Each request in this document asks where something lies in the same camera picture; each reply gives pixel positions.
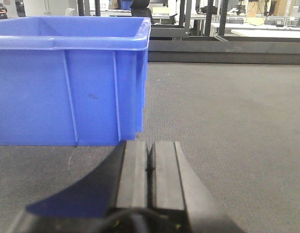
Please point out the black conveyor side rail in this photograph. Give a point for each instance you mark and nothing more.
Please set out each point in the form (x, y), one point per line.
(226, 50)

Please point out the blue plastic crate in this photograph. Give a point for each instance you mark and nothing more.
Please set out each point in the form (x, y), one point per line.
(72, 81)

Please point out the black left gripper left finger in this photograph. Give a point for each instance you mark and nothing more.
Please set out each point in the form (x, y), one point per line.
(118, 182)

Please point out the white work table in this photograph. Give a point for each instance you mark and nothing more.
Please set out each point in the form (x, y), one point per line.
(248, 30)

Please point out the black office chair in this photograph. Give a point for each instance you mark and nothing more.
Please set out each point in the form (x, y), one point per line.
(139, 8)

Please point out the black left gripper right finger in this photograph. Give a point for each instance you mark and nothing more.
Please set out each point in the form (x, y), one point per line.
(180, 196)

